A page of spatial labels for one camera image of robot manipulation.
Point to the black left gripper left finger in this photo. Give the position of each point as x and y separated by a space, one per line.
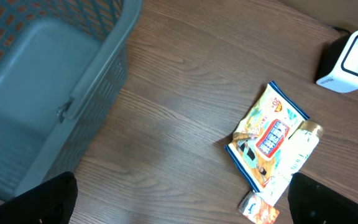
50 202

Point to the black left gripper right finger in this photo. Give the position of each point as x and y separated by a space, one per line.
312 202

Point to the small orange box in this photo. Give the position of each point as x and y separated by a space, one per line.
256 210

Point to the white floral tube gold cap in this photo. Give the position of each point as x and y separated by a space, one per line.
294 154

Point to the yellow snack bag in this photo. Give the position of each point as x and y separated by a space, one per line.
257 142

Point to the white barcode scanner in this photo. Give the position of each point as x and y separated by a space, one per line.
338 69

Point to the grey plastic shopping basket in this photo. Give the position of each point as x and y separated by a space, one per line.
62 66

